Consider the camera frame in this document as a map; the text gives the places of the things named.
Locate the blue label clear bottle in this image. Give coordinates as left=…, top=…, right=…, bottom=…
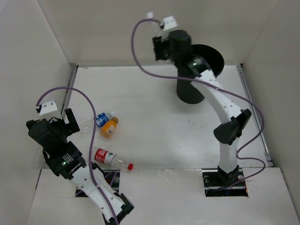
left=79, top=112, right=115, bottom=136

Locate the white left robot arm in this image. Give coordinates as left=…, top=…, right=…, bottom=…
left=26, top=108, right=134, bottom=225

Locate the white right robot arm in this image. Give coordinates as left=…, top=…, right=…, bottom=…
left=152, top=30, right=251, bottom=186

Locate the black ribbed plastic bin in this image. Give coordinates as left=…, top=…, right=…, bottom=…
left=176, top=44, right=225, bottom=104

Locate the orange juice bottle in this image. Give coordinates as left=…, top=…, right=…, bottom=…
left=100, top=117, right=119, bottom=138

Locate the red label clear bottle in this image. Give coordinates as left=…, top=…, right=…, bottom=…
left=92, top=148, right=134, bottom=171

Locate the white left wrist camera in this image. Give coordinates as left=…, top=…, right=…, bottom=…
left=35, top=98, right=59, bottom=116

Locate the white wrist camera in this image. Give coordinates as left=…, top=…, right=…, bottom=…
left=35, top=98, right=59, bottom=116
left=159, top=16, right=178, bottom=32

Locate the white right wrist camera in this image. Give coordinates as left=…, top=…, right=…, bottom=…
left=159, top=16, right=178, bottom=32

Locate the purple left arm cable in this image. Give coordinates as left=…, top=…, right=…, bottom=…
left=36, top=86, right=120, bottom=223

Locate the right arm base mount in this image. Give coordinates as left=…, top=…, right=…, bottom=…
left=202, top=170, right=248, bottom=197

